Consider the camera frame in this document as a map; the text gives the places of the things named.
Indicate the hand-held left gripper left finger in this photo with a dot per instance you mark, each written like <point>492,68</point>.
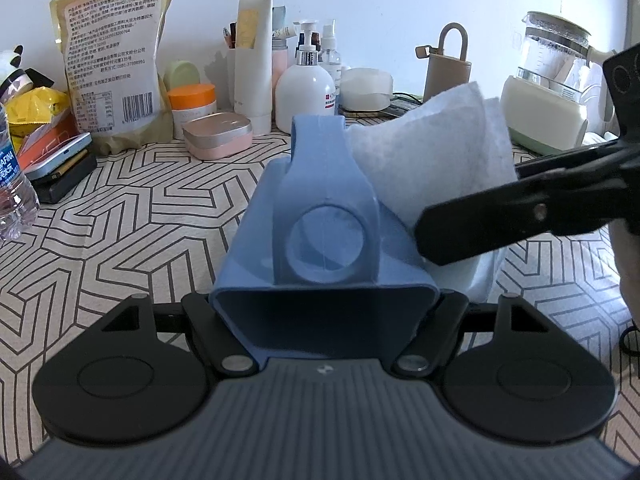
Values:
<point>210,330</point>

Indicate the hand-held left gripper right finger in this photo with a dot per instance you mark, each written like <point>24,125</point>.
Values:
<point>440,330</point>

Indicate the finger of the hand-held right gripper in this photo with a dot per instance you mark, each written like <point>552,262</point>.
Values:
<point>500,225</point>
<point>570,162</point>

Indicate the white cleaning cloth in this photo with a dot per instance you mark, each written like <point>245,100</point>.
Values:
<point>435,150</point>

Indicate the blue plastic container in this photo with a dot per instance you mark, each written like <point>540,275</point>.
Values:
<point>320,170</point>

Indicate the glass electric kettle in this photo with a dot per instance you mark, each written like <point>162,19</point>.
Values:
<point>540,110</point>

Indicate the grey electronic device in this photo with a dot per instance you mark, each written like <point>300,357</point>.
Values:
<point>402,105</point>

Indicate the translucent white dome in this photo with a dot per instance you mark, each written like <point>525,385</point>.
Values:
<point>365,87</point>

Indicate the pink compact case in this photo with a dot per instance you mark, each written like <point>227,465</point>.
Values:
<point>217,135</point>

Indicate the black rectangular box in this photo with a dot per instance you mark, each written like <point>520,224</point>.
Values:
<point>70,180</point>

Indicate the orange lid jar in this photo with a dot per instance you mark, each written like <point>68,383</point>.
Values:
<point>192,110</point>

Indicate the white pump bottle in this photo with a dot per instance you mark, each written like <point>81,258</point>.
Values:
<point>305,100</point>

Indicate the silver flat tin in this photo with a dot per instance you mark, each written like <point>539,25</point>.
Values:
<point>57,155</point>

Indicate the clear spray bottle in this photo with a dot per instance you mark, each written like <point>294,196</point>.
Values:
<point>331,60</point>

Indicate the blue label water bottle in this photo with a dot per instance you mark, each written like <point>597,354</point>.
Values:
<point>12,185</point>

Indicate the white squeeze tube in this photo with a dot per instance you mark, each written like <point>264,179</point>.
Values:
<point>252,85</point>

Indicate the green round jar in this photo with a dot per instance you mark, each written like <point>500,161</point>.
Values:
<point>182,75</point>

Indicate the pink box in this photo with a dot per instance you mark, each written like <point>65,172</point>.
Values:
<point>280,70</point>

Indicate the yellow snack packet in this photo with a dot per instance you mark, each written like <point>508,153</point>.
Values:
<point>40,107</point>

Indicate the tan printed food bag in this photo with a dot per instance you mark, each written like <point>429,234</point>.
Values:
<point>110,60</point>

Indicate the panda plush toy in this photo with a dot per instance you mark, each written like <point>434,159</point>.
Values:
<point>12,67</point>

